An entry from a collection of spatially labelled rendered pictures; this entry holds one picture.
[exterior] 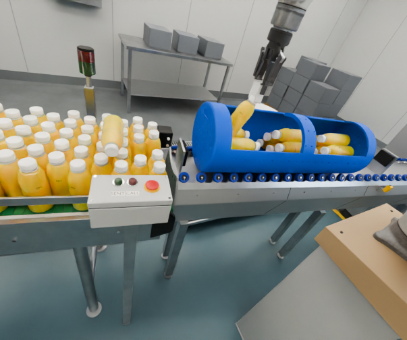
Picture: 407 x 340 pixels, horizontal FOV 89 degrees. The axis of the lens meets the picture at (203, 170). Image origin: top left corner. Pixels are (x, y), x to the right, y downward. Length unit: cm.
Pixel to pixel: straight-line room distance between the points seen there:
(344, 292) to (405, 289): 21
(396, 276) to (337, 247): 14
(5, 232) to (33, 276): 92
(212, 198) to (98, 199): 52
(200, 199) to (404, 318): 68
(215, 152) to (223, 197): 28
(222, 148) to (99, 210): 44
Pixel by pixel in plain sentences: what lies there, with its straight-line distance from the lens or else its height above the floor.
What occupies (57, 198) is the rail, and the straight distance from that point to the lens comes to 75.
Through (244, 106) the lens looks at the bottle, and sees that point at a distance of 85.
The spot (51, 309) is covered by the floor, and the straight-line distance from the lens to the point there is 165.
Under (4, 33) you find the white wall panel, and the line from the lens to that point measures 409.
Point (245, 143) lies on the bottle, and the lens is 86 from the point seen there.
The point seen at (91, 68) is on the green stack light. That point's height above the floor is 119.
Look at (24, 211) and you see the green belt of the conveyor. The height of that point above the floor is 90.
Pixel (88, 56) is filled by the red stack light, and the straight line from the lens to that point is 107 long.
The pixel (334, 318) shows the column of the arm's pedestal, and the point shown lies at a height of 77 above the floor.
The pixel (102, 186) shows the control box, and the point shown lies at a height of 110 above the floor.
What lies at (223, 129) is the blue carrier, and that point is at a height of 119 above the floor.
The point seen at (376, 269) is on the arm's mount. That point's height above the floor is 108.
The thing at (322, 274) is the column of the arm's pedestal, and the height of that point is 86.
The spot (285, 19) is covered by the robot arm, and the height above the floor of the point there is 153.
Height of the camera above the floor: 151
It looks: 37 degrees down
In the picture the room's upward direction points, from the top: 17 degrees clockwise
